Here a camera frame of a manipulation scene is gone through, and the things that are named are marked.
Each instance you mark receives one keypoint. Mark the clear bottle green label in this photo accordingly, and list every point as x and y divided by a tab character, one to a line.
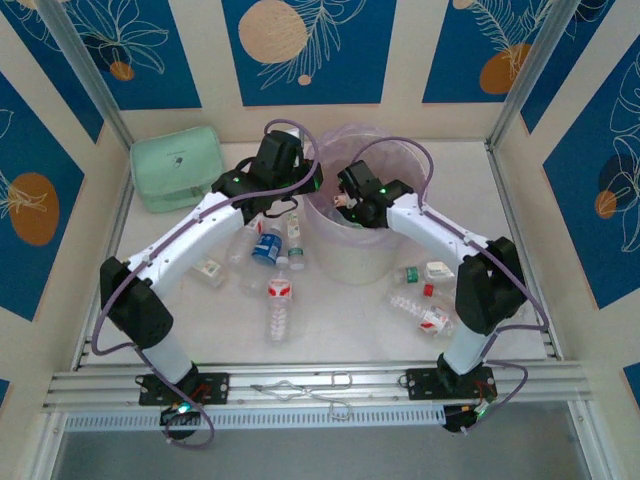
411	275

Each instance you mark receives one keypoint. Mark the clear bottle blue label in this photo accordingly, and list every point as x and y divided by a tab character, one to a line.
267	248

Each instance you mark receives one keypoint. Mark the clear bottle white red label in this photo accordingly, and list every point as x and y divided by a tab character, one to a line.
240	247

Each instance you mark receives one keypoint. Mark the small bottle white label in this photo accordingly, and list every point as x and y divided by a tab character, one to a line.
207	270

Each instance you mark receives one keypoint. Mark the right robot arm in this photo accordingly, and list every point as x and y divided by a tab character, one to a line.
430	225

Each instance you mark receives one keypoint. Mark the white bin with pink liner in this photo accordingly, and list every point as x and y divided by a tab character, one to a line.
395	165

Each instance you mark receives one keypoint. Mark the white plastic waste bin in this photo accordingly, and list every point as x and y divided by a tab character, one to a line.
355	265

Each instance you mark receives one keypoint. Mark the small bottle green label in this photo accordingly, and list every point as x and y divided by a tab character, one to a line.
296	240

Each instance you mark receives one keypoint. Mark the mint green zip pouch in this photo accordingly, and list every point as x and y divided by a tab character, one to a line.
170	165

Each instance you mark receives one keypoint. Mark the black controller board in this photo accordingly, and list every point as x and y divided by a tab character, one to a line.
462	419
180	415

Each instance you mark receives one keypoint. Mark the aluminium front rail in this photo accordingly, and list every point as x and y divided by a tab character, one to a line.
310	377

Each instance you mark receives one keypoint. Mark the aluminium frame post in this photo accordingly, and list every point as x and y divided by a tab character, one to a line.
84	65
534	65

